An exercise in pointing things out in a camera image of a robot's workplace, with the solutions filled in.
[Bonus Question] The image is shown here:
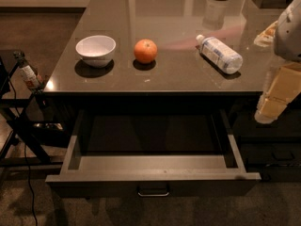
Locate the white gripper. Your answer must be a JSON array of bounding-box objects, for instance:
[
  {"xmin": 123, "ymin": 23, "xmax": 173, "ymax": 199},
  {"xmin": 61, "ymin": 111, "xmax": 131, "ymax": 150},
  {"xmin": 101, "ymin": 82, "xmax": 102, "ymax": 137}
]
[{"xmin": 254, "ymin": 62, "xmax": 301, "ymax": 124}]

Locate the dark top drawer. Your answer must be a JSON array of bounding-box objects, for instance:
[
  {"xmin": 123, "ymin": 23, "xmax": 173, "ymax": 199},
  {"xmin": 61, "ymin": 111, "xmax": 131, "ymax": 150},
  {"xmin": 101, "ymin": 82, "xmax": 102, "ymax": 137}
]
[{"xmin": 46, "ymin": 110, "xmax": 261, "ymax": 198}]

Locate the dark drawer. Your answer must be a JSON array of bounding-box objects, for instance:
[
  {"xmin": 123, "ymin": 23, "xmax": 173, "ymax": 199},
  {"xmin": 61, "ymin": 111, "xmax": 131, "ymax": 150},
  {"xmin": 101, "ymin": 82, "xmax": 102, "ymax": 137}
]
[
  {"xmin": 240, "ymin": 143, "xmax": 301, "ymax": 168},
  {"xmin": 46, "ymin": 110, "xmax": 261, "ymax": 198}
]

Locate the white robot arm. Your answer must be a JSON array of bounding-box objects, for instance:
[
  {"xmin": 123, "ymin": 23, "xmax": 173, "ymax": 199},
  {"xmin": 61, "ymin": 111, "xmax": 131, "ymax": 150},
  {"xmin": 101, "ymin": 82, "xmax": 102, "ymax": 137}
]
[{"xmin": 254, "ymin": 0, "xmax": 301, "ymax": 124}]

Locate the dark right drawer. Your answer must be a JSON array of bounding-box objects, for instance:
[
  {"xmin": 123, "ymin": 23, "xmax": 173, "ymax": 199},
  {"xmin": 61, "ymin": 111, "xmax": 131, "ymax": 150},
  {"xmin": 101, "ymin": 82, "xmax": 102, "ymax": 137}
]
[{"xmin": 240, "ymin": 143, "xmax": 301, "ymax": 168}]

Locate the clear plastic water bottle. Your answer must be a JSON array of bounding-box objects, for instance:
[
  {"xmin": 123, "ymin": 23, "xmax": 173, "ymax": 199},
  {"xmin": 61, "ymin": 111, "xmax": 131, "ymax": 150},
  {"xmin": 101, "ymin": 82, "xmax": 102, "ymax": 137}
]
[{"xmin": 196, "ymin": 35, "xmax": 243, "ymax": 74}]

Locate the orange fruit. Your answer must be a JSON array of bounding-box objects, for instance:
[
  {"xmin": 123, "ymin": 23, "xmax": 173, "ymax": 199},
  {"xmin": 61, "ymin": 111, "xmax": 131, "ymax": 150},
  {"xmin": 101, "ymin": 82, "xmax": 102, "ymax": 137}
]
[{"xmin": 134, "ymin": 39, "xmax": 158, "ymax": 64}]

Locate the dark counter cabinet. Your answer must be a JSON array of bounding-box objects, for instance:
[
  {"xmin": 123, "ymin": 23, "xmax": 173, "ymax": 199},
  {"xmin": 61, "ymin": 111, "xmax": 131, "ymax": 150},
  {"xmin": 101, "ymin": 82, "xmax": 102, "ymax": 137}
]
[{"xmin": 46, "ymin": 0, "xmax": 300, "ymax": 180}]

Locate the white ceramic bowl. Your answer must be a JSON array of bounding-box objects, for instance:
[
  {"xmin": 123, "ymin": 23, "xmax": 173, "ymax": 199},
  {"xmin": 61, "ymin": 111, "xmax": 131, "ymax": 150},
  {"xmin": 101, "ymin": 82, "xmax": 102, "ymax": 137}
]
[{"xmin": 75, "ymin": 35, "xmax": 116, "ymax": 68}]

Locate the small labelled bottle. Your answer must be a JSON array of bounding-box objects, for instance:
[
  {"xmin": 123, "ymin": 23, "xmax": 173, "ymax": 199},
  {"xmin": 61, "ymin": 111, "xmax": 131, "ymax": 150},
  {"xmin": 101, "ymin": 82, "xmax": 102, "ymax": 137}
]
[{"xmin": 13, "ymin": 51, "xmax": 44, "ymax": 91}]

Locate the black side table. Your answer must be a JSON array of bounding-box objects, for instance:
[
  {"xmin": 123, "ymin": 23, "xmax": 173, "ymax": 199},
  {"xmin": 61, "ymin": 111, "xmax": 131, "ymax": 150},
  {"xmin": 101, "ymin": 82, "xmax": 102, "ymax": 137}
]
[{"xmin": 0, "ymin": 49, "xmax": 68, "ymax": 168}]

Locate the metal drawer handle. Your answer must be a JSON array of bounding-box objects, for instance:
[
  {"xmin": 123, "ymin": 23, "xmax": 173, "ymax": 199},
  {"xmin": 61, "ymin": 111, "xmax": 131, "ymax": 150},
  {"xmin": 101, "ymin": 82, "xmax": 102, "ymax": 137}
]
[{"xmin": 137, "ymin": 183, "xmax": 169, "ymax": 197}]

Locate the black cable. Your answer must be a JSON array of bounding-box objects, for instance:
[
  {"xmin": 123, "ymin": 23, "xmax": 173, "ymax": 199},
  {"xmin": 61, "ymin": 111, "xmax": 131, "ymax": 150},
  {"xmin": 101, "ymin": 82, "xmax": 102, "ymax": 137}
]
[{"xmin": 8, "ymin": 78, "xmax": 40, "ymax": 226}]

